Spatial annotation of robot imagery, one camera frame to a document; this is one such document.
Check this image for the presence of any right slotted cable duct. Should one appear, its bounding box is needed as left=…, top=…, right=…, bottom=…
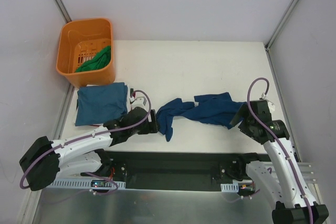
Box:
left=220, top=183, right=239, bottom=193

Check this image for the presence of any dark blue t shirt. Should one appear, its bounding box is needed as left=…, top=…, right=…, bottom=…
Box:
left=156, top=92, right=245, bottom=142

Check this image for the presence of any folded red t shirt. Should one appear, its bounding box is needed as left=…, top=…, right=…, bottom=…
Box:
left=90, top=89, right=137, bottom=127

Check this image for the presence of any green t shirt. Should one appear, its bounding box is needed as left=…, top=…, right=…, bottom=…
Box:
left=75, top=46, right=111, bottom=72

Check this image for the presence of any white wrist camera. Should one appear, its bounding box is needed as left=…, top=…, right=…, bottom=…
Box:
left=130, top=97, right=147, bottom=110
left=261, top=92, right=276, bottom=112

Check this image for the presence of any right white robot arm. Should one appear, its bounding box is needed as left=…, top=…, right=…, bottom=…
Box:
left=226, top=100, right=329, bottom=223

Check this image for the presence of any left slotted cable duct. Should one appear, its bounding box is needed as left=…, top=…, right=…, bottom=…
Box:
left=47, top=178, right=126, bottom=190

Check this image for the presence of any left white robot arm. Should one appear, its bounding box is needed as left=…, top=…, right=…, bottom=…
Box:
left=19, top=107, right=159, bottom=191

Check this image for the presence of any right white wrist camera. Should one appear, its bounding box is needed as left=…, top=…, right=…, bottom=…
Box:
left=261, top=92, right=276, bottom=112

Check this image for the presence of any slotted cable duct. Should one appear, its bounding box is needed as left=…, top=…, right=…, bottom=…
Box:
left=220, top=183, right=239, bottom=193
left=47, top=178, right=126, bottom=190

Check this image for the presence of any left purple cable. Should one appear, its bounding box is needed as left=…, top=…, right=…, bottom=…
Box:
left=19, top=90, right=153, bottom=196

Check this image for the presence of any aluminium rail frame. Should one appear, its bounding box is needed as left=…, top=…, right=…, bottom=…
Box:
left=33, top=157, right=316, bottom=183

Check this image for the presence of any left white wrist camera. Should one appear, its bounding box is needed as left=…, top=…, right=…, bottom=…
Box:
left=130, top=97, right=147, bottom=110

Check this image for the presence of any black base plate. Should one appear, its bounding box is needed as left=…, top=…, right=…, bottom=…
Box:
left=95, top=151, right=242, bottom=191

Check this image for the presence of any orange plastic basket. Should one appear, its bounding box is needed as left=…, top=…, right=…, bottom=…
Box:
left=56, top=18, right=116, bottom=88

